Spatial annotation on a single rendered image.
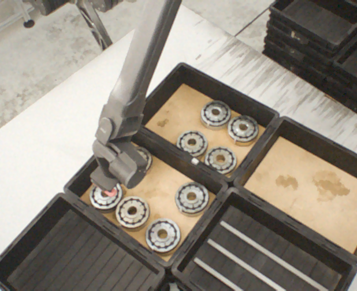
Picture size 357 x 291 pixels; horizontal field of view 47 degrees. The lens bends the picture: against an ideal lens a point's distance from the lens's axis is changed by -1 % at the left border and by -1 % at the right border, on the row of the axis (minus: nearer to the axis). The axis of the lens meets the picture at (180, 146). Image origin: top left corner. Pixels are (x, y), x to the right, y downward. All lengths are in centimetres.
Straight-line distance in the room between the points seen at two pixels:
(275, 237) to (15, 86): 206
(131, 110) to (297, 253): 67
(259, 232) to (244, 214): 7
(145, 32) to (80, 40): 219
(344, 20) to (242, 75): 80
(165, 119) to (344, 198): 63
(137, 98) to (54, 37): 225
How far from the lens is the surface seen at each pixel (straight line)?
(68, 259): 129
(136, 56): 80
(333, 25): 230
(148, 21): 78
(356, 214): 134
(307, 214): 130
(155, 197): 129
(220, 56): 178
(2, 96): 284
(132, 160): 85
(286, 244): 126
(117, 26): 299
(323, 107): 167
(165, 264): 112
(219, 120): 139
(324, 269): 126
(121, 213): 126
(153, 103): 140
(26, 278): 132
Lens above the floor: 201
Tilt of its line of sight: 60 degrees down
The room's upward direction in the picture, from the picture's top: 6 degrees counter-clockwise
